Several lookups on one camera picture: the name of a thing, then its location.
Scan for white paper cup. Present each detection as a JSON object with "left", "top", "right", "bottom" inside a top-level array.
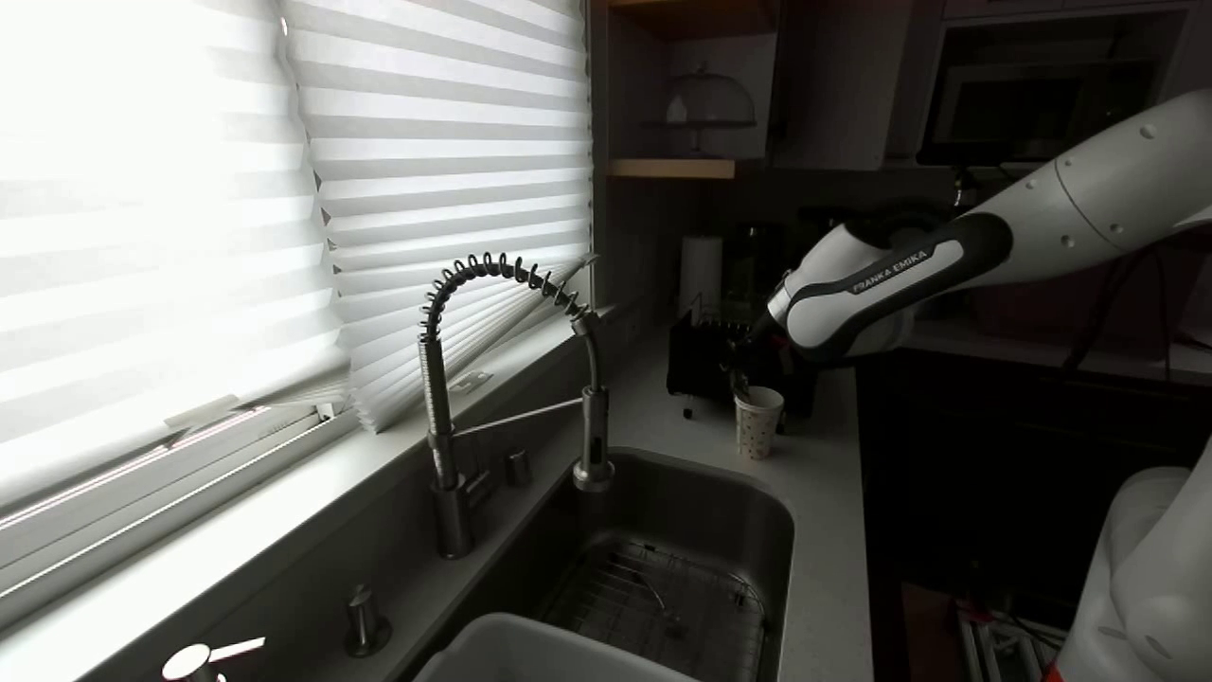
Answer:
[{"left": 731, "top": 384, "right": 788, "bottom": 466}]

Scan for grey undermount kitchen sink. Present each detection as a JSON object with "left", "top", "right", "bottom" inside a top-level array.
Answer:
[{"left": 408, "top": 445, "right": 800, "bottom": 682}]

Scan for metal sink bottom grid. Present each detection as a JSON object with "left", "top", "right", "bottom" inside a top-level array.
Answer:
[{"left": 540, "top": 527, "right": 767, "bottom": 682}]

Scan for white paper towel roll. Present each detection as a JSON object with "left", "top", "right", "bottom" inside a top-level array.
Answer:
[{"left": 678, "top": 232, "right": 726, "bottom": 322}]

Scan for chrome spring kitchen faucet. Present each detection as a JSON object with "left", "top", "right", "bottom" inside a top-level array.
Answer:
[{"left": 415, "top": 245, "right": 620, "bottom": 561}]

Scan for narrow white window blind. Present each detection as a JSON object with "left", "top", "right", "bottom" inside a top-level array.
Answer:
[{"left": 275, "top": 0, "right": 597, "bottom": 437}]

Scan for glass cake dome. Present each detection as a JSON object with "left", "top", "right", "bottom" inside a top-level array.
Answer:
[{"left": 659, "top": 56, "right": 766, "bottom": 164}]

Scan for white plastic wash basin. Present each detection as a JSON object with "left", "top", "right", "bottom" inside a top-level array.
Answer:
[{"left": 413, "top": 611, "right": 704, "bottom": 682}]

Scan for chrome soap dispenser pump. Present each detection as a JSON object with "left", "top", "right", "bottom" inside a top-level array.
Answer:
[{"left": 339, "top": 578, "right": 396, "bottom": 662}]

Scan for wide white window blind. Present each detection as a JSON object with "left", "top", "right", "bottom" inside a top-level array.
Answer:
[{"left": 0, "top": 0, "right": 357, "bottom": 515}]

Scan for wooden wall shelf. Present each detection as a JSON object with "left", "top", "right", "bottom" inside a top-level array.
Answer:
[{"left": 603, "top": 153, "right": 746, "bottom": 184}]

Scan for white and orange floor cables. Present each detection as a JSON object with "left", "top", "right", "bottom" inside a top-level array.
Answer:
[{"left": 952, "top": 599, "right": 1077, "bottom": 682}]

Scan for chrome lever tap handle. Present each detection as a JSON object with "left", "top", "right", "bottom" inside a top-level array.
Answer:
[{"left": 158, "top": 628, "right": 271, "bottom": 682}]

